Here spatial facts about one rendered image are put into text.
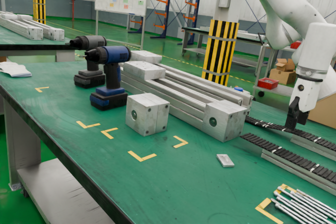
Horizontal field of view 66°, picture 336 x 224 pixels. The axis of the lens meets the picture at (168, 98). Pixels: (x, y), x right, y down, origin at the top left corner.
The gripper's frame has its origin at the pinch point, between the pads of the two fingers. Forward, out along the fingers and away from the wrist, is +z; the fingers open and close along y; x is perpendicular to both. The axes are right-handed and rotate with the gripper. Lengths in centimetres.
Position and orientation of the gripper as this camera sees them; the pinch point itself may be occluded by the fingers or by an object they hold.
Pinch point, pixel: (296, 122)
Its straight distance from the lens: 95.6
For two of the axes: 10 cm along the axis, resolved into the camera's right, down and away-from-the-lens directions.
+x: -6.6, -3.1, 6.9
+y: 7.5, -1.2, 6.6
